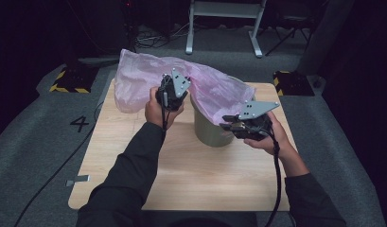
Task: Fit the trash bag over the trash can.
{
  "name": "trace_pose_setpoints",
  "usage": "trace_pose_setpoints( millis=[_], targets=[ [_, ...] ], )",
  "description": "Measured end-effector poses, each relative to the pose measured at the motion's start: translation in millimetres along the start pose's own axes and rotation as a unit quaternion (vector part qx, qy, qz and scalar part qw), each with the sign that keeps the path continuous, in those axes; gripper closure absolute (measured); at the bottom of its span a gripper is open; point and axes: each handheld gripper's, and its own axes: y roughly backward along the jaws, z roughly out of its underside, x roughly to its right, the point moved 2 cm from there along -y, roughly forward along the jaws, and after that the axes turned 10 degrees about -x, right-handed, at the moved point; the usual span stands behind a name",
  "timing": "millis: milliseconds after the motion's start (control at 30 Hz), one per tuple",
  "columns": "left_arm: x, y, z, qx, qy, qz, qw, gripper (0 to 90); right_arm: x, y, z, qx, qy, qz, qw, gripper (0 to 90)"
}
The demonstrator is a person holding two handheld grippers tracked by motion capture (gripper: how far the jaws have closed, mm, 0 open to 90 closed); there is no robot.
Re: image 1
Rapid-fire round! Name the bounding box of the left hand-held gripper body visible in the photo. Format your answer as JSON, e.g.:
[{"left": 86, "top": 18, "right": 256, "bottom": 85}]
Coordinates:
[{"left": 155, "top": 67, "right": 192, "bottom": 112}]

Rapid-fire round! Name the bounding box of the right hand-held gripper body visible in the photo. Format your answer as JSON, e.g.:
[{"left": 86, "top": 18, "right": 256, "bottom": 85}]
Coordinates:
[{"left": 232, "top": 99, "right": 281, "bottom": 142}]

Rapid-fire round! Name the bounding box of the green trash bin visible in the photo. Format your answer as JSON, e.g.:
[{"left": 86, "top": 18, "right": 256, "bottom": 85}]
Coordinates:
[{"left": 190, "top": 94, "right": 237, "bottom": 148}]

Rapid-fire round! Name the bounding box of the pink plastic trash bag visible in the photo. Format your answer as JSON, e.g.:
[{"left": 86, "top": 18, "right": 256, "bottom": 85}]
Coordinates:
[{"left": 114, "top": 48, "right": 256, "bottom": 127}]

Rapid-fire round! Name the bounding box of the person's left hand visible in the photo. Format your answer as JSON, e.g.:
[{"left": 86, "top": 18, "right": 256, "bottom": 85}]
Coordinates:
[{"left": 144, "top": 86, "right": 185, "bottom": 131}]

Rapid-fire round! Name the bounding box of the person's right hand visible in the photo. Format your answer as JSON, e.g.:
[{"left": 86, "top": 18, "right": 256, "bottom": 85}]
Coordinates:
[{"left": 243, "top": 112, "right": 296, "bottom": 157}]

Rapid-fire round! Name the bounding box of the yellow black striped base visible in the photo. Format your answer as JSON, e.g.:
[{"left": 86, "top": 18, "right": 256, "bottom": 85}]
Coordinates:
[
  {"left": 48, "top": 65, "right": 99, "bottom": 95},
  {"left": 273, "top": 70, "right": 316, "bottom": 97}
]

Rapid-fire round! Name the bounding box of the white metal stand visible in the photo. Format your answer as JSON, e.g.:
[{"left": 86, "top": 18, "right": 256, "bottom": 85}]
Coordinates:
[{"left": 185, "top": 0, "right": 268, "bottom": 59}]

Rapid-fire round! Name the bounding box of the black tripod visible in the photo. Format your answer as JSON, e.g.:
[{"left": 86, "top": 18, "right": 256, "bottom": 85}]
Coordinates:
[{"left": 265, "top": 15, "right": 312, "bottom": 57}]

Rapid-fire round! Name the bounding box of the person's dark clothed lap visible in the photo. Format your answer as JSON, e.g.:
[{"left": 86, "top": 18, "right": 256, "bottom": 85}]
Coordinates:
[{"left": 140, "top": 210, "right": 259, "bottom": 227}]

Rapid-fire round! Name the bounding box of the grey curtain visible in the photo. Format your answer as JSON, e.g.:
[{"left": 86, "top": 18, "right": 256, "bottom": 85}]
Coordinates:
[{"left": 296, "top": 0, "right": 356, "bottom": 77}]

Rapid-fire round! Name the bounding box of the grey tape strip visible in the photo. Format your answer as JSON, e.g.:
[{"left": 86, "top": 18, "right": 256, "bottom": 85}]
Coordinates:
[{"left": 65, "top": 174, "right": 91, "bottom": 187}]

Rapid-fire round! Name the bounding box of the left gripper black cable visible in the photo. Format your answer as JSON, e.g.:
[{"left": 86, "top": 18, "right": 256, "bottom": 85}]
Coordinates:
[{"left": 160, "top": 91, "right": 168, "bottom": 131}]

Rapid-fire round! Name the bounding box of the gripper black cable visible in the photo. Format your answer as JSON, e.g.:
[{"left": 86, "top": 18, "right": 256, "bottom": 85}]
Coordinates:
[
  {"left": 160, "top": 91, "right": 168, "bottom": 131},
  {"left": 264, "top": 131, "right": 283, "bottom": 227}
]

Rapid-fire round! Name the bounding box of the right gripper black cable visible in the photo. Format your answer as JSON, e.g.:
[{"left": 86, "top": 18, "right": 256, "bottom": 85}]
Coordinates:
[{"left": 264, "top": 131, "right": 283, "bottom": 227}]

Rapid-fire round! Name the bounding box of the black cable bundle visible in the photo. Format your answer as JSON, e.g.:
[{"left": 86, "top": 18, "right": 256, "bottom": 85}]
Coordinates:
[{"left": 131, "top": 23, "right": 189, "bottom": 51}]

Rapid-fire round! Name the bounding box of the black floor cable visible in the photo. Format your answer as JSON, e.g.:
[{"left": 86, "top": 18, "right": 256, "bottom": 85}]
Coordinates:
[{"left": 13, "top": 100, "right": 104, "bottom": 227}]

